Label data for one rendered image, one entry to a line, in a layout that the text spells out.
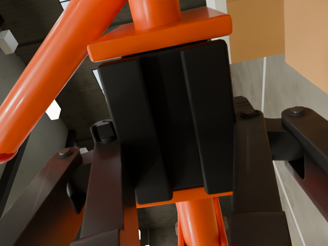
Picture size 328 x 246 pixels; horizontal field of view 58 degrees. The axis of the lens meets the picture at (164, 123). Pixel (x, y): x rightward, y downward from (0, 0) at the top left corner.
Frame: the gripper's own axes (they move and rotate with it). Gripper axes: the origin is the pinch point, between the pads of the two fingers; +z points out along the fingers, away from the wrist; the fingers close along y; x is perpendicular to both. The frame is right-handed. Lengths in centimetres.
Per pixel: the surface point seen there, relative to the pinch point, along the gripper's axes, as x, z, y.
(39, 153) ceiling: -387, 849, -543
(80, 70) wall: -168, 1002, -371
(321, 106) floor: -121, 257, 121
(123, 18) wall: -30, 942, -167
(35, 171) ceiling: -420, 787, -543
